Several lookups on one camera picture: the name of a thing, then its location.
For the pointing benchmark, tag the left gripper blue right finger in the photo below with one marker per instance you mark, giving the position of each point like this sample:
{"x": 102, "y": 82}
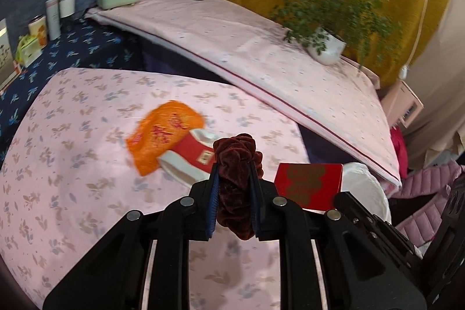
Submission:
{"x": 258, "y": 203}

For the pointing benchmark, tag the pink appliance box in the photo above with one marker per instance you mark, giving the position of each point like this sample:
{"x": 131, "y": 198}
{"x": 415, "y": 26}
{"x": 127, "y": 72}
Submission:
{"x": 401, "y": 105}

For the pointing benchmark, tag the pink rabbit print tablecloth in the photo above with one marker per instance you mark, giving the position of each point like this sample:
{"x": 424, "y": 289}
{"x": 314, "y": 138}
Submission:
{"x": 68, "y": 176}

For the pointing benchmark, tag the crushed red white paper cup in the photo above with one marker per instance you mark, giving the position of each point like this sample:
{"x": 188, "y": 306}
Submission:
{"x": 191, "y": 159}

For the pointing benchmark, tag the red cushion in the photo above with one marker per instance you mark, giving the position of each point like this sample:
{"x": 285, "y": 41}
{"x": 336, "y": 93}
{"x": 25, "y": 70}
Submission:
{"x": 400, "y": 150}

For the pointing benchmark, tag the white cylindrical jar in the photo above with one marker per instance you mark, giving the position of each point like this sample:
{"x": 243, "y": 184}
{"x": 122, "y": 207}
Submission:
{"x": 66, "y": 8}

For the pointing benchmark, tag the green white small box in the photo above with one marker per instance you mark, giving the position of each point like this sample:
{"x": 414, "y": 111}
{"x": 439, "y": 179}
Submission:
{"x": 28, "y": 50}

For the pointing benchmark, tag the white desk calendar card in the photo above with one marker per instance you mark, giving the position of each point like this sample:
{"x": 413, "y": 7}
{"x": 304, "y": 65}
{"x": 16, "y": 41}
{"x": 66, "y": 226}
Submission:
{"x": 9, "y": 68}

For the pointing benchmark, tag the small orange print box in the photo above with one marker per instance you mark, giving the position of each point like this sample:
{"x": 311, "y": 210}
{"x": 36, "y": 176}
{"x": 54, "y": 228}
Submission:
{"x": 37, "y": 29}

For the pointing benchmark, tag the dark red velvet scrunchie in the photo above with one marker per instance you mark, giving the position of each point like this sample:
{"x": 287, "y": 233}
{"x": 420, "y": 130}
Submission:
{"x": 234, "y": 156}

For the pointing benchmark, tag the beige curtain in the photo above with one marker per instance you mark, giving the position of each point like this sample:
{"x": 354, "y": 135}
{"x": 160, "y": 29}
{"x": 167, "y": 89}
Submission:
{"x": 437, "y": 78}

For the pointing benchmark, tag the pink floral bed cover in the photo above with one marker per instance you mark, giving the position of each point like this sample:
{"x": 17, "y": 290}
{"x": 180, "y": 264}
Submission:
{"x": 338, "y": 102}

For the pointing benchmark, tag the red envelope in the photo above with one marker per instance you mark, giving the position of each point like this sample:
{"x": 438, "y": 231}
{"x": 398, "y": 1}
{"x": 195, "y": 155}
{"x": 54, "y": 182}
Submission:
{"x": 311, "y": 186}

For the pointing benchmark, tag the orange plastic snack bag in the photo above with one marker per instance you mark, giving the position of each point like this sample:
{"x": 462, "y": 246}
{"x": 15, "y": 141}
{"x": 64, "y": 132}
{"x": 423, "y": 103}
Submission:
{"x": 160, "y": 130}

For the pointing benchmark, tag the pink puffer jacket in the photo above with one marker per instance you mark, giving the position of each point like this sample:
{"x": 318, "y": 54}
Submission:
{"x": 417, "y": 208}

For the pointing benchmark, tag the tall white bottle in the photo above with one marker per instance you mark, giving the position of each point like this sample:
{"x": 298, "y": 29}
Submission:
{"x": 53, "y": 19}

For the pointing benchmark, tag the navy floral cloth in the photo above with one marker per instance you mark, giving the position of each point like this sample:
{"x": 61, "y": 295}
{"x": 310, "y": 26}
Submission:
{"x": 86, "y": 45}

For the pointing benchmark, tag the white pot green plant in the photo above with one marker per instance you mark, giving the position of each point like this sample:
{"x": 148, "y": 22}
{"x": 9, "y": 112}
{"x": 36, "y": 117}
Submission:
{"x": 366, "y": 27}

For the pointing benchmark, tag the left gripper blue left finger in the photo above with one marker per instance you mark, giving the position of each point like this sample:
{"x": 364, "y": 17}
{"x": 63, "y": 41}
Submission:
{"x": 213, "y": 187}

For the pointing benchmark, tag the white plastic trash bag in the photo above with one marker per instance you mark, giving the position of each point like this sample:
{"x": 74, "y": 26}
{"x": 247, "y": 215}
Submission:
{"x": 358, "y": 180}

